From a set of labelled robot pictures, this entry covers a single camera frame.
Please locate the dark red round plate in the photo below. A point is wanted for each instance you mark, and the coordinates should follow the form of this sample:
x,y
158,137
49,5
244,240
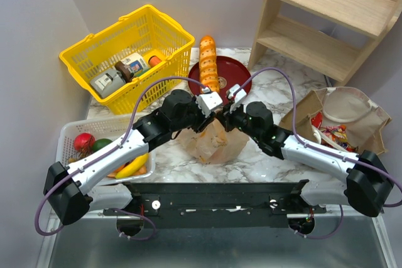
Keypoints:
x,y
230,72

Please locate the green lime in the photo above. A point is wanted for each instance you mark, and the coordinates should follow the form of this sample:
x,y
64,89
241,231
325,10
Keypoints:
x,y
100,143

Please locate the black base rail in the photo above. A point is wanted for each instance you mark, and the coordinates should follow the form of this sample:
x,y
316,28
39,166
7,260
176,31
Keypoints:
x,y
219,205

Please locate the white plastic fruit basket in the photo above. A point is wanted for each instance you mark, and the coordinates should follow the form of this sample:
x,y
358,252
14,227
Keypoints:
x,y
101,128

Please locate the white carton in basket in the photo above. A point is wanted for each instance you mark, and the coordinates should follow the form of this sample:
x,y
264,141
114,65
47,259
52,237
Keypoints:
x,y
135,64

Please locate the brown bottle in basket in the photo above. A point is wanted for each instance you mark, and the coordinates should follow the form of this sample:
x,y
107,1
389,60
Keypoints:
x,y
125,71

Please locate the longan bunch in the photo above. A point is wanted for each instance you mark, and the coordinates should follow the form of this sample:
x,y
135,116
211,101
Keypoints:
x,y
73,158

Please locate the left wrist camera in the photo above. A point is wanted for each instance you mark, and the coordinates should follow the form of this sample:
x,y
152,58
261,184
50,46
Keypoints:
x,y
208,103

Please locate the peach plastic grocery bag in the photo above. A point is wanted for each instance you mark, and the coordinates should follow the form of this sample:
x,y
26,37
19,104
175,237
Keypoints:
x,y
214,145

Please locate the front yellow banana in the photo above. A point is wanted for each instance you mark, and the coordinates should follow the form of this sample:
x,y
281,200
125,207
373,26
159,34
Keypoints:
x,y
135,167

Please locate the burlap tote bag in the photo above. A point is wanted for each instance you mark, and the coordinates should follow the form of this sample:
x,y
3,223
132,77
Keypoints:
x,y
363,118

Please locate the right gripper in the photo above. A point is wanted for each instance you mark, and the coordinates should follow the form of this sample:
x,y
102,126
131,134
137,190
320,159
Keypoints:
x,y
228,118

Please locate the yellow plastic shopping basket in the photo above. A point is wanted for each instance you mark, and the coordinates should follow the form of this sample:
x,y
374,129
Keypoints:
x,y
145,31

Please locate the orange Fox's candy bag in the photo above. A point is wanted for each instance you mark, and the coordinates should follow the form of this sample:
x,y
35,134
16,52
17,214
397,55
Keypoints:
x,y
336,137

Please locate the wooden shelf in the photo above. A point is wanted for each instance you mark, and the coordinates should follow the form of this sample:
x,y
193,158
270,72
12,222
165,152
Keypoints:
x,y
287,27

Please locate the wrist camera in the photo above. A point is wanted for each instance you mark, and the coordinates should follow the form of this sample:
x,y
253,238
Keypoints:
x,y
208,103
235,95

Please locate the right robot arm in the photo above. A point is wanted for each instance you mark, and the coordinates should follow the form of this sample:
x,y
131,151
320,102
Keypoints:
x,y
361,179

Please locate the red Konfeti candy bag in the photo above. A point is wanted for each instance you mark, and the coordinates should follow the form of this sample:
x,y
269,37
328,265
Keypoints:
x,y
316,121

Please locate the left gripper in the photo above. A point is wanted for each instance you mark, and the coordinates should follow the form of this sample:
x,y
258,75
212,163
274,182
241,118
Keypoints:
x,y
203,122

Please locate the grey box in basket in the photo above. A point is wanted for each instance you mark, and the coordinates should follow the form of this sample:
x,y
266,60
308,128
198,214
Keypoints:
x,y
107,82

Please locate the long orange bread loaf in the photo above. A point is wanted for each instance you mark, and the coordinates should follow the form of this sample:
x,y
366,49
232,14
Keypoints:
x,y
208,71

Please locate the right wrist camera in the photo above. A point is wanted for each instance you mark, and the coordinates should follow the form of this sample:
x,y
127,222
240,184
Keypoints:
x,y
235,95

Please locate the orange capped bottle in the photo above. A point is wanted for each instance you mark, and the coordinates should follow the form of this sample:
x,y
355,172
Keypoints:
x,y
154,61

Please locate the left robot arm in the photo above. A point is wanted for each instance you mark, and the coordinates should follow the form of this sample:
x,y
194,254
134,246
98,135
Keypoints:
x,y
67,188

